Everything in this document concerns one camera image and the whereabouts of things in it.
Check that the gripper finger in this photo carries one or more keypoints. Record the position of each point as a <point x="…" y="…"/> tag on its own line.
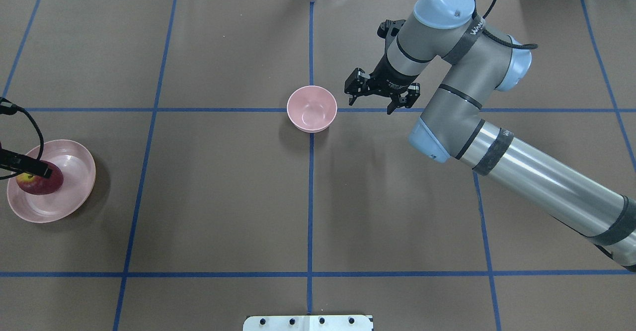
<point x="19" y="164"/>

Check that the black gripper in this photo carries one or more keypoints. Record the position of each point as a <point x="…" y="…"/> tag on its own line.
<point x="391" y="78"/>

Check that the red yellow apple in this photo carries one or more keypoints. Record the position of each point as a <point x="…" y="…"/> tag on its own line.
<point x="37" y="185"/>

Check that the pink bowl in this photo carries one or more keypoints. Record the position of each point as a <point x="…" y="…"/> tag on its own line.
<point x="311" y="109"/>

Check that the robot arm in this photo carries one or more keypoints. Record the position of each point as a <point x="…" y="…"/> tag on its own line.
<point x="482" y="61"/>

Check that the pink plate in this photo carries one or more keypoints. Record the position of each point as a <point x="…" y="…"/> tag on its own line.
<point x="78" y="168"/>

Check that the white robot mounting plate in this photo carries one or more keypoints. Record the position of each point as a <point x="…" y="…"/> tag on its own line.
<point x="309" y="323"/>

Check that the brown paper table cover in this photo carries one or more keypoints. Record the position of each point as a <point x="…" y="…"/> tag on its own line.
<point x="210" y="206"/>

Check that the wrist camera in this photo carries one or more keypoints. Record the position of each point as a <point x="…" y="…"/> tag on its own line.
<point x="389" y="29"/>

